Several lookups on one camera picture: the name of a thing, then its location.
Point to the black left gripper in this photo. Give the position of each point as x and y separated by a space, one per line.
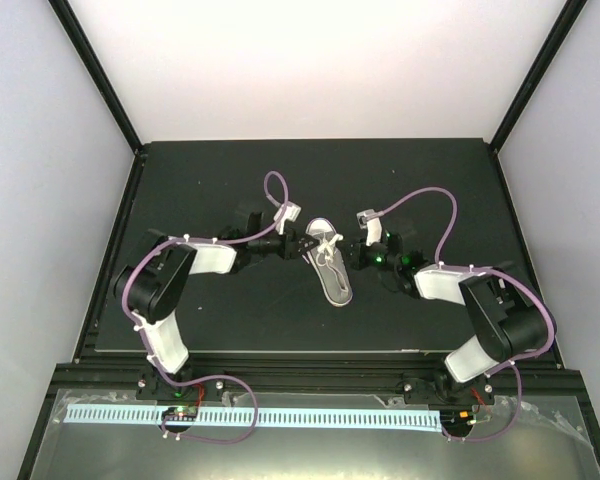
290 250

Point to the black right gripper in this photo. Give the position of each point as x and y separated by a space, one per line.
355 257

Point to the grey canvas sneaker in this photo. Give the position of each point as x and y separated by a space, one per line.
323 225

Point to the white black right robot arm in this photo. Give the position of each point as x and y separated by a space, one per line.
509 321

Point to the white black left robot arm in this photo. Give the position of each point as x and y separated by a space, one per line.
150 285

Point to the right controller circuit board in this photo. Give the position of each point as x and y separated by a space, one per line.
469 418

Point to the controller circuit board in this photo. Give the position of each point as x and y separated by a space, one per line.
180 413
469 418

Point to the left controller circuit board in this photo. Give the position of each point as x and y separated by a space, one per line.
180 413

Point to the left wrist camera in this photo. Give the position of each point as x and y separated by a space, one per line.
287 212

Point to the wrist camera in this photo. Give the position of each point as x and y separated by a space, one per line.
369 220
287 212

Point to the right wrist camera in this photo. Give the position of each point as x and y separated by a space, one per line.
369 220

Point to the light blue slotted cable duct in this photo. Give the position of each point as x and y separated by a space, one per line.
263 417

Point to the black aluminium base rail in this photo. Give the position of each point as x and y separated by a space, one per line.
417 382

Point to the black right frame post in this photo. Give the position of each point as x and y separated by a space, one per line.
557 35

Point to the black frame post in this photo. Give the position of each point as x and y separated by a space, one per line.
78 38
557 35

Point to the black left frame post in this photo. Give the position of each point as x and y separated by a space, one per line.
78 38

